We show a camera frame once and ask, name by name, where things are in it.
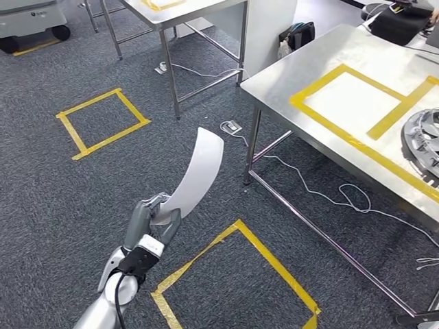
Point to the yellow workbench tape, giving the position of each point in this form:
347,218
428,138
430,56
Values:
391,119

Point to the white curved plastic part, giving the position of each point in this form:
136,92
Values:
202,163

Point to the white partition panel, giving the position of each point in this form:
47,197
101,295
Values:
267,36

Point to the yellow floor tape strip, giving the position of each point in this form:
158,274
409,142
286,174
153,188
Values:
38,46

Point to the metal floor socket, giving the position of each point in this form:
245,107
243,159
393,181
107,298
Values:
161,69
233,127

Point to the black cloth bag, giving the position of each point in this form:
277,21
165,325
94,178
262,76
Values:
401,25

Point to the steel workbench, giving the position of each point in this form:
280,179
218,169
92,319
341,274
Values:
308,68

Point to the white wheeled machine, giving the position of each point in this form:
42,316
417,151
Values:
31,18

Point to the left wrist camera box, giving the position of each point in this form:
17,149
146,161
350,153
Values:
140,263

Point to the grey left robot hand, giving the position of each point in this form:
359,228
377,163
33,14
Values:
137,227

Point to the steel table frame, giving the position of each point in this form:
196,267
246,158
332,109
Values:
112,34

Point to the crinkled yellow floor tape square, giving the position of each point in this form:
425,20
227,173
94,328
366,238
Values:
239,225

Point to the yellow tape on table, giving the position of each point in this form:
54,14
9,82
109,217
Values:
153,9

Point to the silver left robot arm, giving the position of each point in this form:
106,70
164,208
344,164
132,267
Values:
99,308

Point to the grey round wheel cover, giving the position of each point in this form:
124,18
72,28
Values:
421,145

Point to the steel table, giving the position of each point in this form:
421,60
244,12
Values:
205,11

